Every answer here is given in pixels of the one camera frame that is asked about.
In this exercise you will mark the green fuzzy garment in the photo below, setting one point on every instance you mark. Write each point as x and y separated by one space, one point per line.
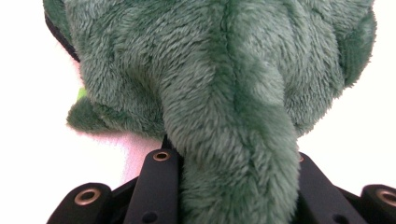
218 93

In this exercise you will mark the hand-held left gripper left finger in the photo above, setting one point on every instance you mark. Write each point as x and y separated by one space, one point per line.
152 193

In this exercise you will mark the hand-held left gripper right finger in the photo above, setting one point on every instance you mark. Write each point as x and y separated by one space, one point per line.
320 199

